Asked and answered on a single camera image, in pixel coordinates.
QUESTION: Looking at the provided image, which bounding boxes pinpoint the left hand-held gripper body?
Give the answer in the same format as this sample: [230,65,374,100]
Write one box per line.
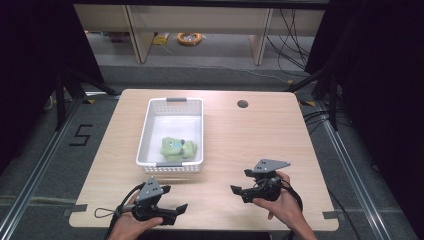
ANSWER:
[131,176,168,223]

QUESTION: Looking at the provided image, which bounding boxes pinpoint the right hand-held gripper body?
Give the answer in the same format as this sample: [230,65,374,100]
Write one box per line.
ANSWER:
[244,158,292,204]

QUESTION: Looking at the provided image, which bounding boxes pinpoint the white plastic basket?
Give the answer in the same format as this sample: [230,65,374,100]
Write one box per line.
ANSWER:
[135,97,204,174]

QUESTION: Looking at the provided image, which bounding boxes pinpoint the person's right hand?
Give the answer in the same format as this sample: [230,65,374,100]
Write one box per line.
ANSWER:
[251,170,303,231]

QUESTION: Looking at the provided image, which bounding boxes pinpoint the person's left hand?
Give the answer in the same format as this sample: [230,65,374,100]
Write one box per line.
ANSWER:
[106,192,165,240]

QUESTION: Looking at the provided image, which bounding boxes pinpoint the black metal stand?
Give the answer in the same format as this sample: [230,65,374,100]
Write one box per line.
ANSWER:
[285,65,340,132]
[54,65,118,132]

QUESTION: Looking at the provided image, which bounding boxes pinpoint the yellow packet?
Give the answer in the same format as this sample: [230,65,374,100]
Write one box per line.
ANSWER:
[151,31,171,46]

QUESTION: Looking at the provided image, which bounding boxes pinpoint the black curtain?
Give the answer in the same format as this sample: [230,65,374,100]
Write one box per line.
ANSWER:
[304,0,424,231]
[0,0,105,174]

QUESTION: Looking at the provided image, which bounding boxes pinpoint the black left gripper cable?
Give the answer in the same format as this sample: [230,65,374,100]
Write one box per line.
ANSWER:
[94,181,147,240]

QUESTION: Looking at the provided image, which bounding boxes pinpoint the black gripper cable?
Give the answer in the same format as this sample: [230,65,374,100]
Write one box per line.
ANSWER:
[281,178,364,240]
[94,181,147,240]

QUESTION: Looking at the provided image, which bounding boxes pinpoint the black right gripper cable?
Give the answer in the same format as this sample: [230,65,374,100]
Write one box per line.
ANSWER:
[281,178,364,240]

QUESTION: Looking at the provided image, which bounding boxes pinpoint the black floor cables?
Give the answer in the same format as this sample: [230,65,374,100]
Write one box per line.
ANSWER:
[302,109,335,136]

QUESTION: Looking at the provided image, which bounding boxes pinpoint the aluminium floor rail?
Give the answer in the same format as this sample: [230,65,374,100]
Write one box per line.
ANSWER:
[314,99,392,240]
[0,97,84,240]

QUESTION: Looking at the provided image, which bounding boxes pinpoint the bundle of black cables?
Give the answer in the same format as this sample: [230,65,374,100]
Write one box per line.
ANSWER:
[265,8,313,74]

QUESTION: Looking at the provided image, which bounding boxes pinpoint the orange cable coil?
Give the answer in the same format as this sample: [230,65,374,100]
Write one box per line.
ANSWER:
[176,31,204,47]

